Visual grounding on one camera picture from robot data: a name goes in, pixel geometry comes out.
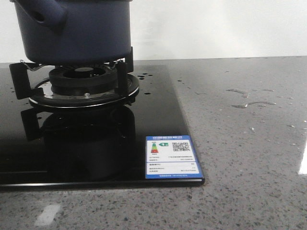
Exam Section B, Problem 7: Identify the dark blue cooking pot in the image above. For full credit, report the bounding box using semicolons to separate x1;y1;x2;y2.
13;0;131;65

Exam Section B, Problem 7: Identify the black pot support grate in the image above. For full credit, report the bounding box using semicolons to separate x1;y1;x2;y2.
9;52;139;110

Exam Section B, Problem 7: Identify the black gas burner head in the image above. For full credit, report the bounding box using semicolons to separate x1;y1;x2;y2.
49;65;118;96

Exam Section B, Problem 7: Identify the black glass gas stove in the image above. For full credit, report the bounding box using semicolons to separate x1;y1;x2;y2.
0;64;205;191

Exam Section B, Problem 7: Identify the blue energy label sticker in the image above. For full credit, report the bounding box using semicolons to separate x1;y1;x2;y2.
145;135;203;179

